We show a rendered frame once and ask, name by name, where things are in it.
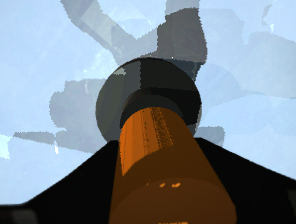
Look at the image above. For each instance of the orange cylinder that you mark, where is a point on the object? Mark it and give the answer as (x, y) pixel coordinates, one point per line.
(163, 177)

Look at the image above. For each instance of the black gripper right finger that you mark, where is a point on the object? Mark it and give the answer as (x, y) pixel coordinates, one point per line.
(260, 195)

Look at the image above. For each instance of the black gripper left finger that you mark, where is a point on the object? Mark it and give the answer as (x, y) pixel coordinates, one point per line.
(83, 196)

